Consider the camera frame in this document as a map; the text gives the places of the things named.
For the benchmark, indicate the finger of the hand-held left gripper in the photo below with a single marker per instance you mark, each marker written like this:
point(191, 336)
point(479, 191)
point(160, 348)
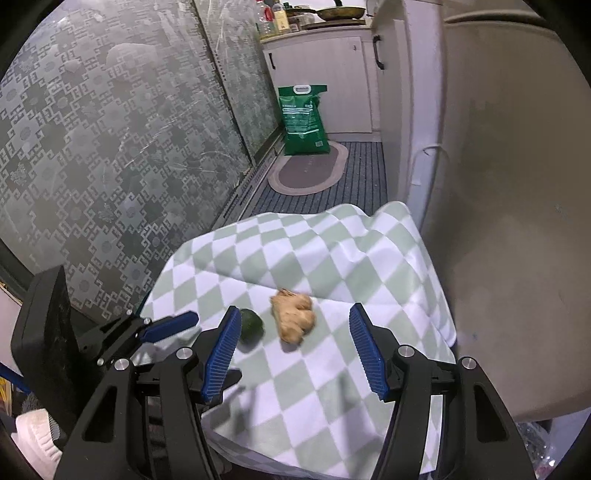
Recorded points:
point(231, 381)
point(171, 323)

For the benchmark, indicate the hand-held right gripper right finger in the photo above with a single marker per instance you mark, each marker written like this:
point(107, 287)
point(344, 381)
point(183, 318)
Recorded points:
point(369, 350)

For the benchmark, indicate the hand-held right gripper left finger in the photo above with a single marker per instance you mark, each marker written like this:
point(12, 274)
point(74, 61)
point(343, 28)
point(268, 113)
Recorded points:
point(221, 360)

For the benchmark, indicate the green lime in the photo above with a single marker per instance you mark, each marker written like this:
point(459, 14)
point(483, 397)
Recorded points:
point(251, 325)

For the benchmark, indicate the blue pole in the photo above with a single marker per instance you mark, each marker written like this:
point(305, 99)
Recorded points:
point(14, 376)

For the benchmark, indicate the green white checkered cloth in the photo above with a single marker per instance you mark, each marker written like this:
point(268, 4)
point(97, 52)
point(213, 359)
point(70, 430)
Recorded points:
point(300, 392)

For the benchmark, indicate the ginger root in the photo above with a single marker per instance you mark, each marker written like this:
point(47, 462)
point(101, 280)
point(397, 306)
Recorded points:
point(293, 316)

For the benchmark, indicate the white shoe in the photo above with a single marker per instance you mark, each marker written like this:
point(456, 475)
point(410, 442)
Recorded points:
point(37, 443)

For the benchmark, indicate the patterned glass sliding door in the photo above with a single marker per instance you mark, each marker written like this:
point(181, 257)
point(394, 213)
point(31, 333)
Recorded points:
point(240, 74)
point(106, 161)

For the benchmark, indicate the striped grey floor mat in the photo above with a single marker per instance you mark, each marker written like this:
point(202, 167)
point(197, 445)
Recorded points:
point(364, 175)

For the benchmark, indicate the oval grey floor mat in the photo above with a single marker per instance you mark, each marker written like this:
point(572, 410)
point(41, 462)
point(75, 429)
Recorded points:
point(307, 173)

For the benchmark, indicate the clear plastic bag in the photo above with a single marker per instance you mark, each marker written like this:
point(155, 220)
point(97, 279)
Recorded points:
point(542, 447)

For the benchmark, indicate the white refrigerator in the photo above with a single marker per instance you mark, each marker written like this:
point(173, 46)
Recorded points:
point(512, 207)

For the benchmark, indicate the green rice bag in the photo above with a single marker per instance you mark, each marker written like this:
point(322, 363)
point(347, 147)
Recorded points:
point(302, 122)

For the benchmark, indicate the white kitchen cabinet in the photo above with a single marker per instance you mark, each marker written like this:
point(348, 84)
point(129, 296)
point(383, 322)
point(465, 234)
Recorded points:
point(323, 78)

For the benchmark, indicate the clear bottle red label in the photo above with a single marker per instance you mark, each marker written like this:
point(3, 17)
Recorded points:
point(264, 18)

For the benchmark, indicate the black stove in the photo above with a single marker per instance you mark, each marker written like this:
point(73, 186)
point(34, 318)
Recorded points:
point(339, 23)

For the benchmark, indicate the frying pan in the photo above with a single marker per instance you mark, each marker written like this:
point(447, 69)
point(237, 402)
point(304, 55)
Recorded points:
point(341, 11)

